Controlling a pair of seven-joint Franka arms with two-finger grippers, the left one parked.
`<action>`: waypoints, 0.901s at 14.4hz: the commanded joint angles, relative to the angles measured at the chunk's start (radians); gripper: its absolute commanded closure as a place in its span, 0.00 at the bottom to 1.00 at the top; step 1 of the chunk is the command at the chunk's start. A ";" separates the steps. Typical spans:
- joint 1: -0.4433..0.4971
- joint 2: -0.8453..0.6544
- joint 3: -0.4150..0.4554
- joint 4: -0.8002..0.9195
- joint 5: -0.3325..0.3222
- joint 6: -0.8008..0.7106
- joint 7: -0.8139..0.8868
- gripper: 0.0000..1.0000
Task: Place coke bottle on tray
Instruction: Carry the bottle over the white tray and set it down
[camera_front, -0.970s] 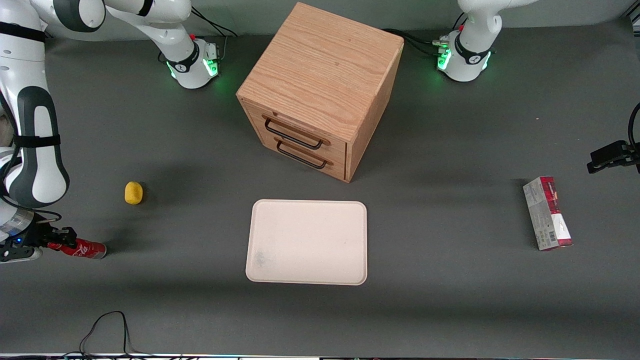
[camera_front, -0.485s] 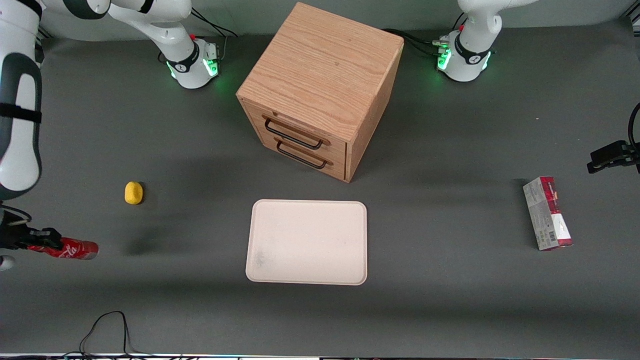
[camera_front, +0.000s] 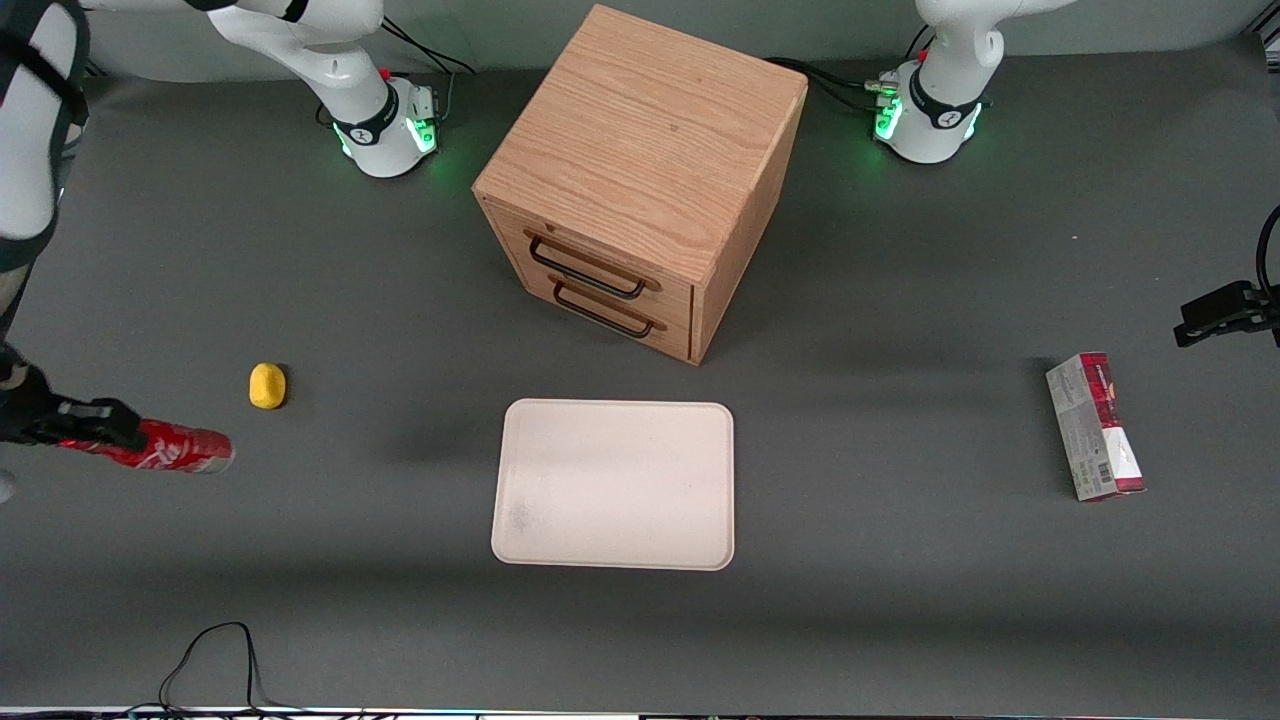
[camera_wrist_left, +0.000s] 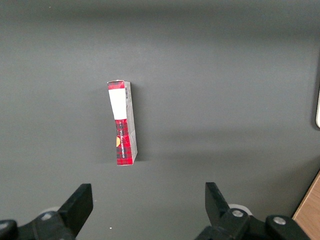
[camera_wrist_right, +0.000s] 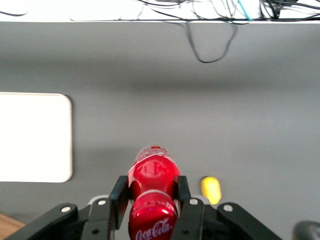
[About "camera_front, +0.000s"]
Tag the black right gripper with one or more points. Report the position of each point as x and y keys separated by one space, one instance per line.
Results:
x=32 y=412

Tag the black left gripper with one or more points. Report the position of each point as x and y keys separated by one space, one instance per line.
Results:
x=1223 y=311

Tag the red coke bottle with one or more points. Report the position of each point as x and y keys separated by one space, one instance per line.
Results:
x=185 y=448

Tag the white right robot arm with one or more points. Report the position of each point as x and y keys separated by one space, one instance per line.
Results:
x=372 y=112

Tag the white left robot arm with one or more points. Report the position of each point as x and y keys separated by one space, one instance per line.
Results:
x=942 y=110

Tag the cream rectangular tray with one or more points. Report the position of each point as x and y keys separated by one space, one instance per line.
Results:
x=614 y=485

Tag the red and grey carton box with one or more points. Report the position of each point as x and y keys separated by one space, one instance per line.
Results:
x=1095 y=425

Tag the yellow lemon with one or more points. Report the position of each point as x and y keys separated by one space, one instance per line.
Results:
x=267 y=386

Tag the wooden drawer cabinet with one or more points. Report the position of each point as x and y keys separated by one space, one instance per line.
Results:
x=640 y=170

